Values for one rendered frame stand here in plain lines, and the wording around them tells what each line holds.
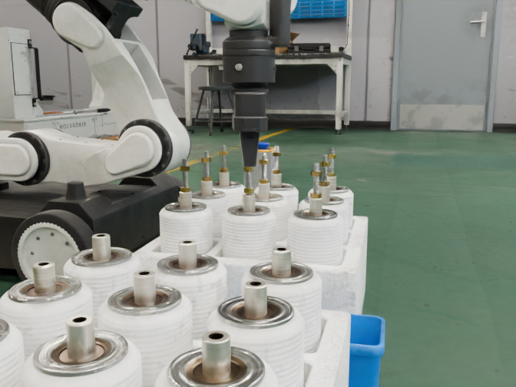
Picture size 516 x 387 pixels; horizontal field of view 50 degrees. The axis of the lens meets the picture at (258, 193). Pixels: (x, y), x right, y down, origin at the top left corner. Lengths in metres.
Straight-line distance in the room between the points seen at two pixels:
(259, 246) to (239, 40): 0.34
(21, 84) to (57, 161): 2.18
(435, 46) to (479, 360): 5.15
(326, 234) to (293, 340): 0.41
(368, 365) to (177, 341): 0.33
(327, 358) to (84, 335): 0.27
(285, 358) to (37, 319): 0.25
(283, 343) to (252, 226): 0.43
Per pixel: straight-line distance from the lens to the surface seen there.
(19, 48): 3.69
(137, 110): 1.39
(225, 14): 0.91
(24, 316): 0.62
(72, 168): 1.50
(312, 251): 0.92
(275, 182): 1.19
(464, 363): 1.06
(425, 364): 1.03
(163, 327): 0.56
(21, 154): 1.53
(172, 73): 6.65
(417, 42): 6.05
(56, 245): 1.29
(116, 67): 1.40
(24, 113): 3.70
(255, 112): 0.91
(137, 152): 1.34
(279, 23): 0.93
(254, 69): 0.91
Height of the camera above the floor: 0.47
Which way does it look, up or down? 11 degrees down
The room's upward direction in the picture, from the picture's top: straight up
